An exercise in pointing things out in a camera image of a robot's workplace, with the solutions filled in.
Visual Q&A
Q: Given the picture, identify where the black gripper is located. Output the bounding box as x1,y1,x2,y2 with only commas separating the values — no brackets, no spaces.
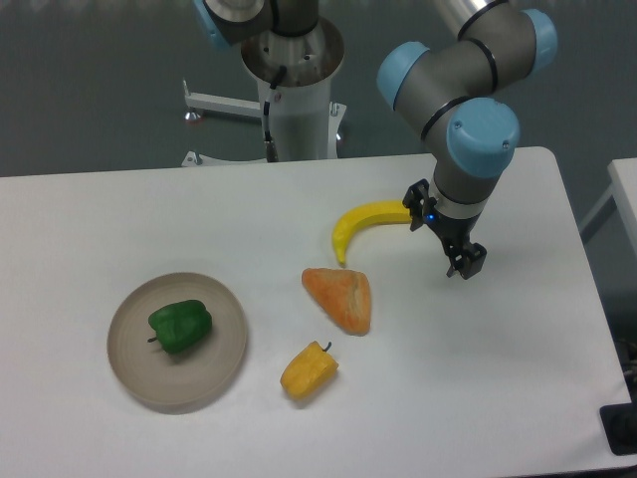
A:
402,179,487,280

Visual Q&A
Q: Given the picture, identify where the green bell pepper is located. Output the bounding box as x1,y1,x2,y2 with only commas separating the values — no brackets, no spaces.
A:
146,300,212,355

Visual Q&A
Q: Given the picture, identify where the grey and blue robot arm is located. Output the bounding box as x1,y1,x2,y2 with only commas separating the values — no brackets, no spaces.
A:
194,1,558,279

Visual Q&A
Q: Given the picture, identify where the yellow bell pepper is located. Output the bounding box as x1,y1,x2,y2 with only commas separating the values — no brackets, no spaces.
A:
280,342,338,400

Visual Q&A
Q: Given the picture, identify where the beige round plate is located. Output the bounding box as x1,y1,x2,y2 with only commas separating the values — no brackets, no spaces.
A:
106,273,248,414

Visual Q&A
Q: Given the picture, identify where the yellow banana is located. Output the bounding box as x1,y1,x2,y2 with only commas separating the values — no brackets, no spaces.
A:
331,199,411,267

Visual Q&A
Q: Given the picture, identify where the orange bread wedge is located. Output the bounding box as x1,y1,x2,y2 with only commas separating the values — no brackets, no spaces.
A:
302,268,371,336

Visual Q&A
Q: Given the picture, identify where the white side table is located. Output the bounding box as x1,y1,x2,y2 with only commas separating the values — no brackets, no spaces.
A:
578,157,636,250

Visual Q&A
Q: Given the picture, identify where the black device at table edge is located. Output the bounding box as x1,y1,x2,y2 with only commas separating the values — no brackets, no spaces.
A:
599,402,636,456

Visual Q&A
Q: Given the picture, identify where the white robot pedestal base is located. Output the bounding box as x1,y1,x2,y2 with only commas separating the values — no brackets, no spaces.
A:
183,17,346,162

